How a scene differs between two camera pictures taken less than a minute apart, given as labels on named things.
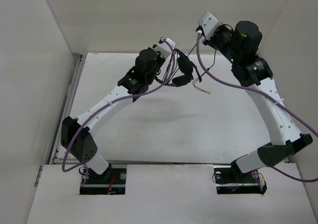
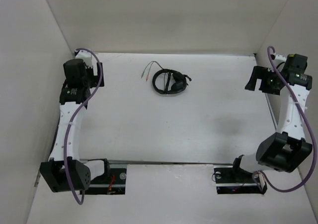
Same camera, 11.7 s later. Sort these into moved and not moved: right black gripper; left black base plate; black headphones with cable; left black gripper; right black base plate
Moved: left black gripper; right black gripper; black headphones with cable
Not moved: right black base plate; left black base plate
